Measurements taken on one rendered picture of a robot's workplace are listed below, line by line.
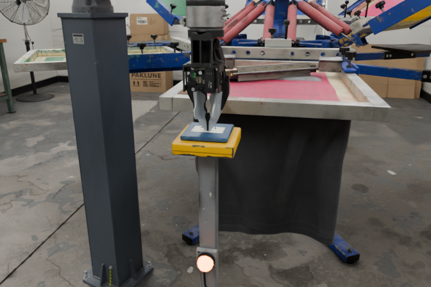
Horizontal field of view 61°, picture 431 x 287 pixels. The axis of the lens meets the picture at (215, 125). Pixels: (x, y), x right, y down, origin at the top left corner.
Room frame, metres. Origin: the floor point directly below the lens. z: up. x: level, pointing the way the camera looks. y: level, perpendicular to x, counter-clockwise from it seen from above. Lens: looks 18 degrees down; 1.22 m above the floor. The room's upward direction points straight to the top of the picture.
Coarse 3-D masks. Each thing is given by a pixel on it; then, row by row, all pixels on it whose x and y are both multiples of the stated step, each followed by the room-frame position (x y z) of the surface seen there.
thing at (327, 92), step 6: (312, 72) 1.55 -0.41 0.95; (318, 72) 1.55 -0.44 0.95; (324, 72) 1.55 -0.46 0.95; (324, 78) 1.41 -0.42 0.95; (318, 84) 1.30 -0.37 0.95; (324, 84) 1.30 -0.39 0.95; (330, 84) 1.30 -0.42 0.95; (318, 90) 1.19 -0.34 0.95; (324, 90) 1.19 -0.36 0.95; (330, 90) 1.19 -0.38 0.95; (324, 96) 1.11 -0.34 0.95; (330, 96) 1.11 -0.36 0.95; (336, 96) 1.11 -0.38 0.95
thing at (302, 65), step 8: (272, 64) 1.40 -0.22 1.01; (280, 64) 1.41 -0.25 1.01; (288, 64) 1.43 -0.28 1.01; (296, 64) 1.44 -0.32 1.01; (304, 64) 1.45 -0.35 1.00; (280, 72) 1.41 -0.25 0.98; (288, 72) 1.42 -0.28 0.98; (296, 72) 1.43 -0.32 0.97; (304, 72) 1.45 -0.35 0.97; (240, 80) 1.34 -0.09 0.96; (248, 80) 1.35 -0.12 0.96
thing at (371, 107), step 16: (240, 64) 1.67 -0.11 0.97; (256, 64) 1.65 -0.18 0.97; (352, 80) 1.19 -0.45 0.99; (160, 96) 0.96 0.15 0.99; (176, 96) 0.96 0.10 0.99; (208, 96) 0.96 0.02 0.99; (368, 96) 0.96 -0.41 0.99; (208, 112) 0.93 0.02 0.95; (224, 112) 0.92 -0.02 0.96; (240, 112) 0.91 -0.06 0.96; (256, 112) 0.90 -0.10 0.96; (272, 112) 0.90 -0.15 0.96; (288, 112) 0.89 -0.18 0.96; (304, 112) 0.88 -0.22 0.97; (320, 112) 0.88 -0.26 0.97; (336, 112) 0.87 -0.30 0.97; (352, 112) 0.86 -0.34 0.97; (368, 112) 0.85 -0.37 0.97; (384, 112) 0.85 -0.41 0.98
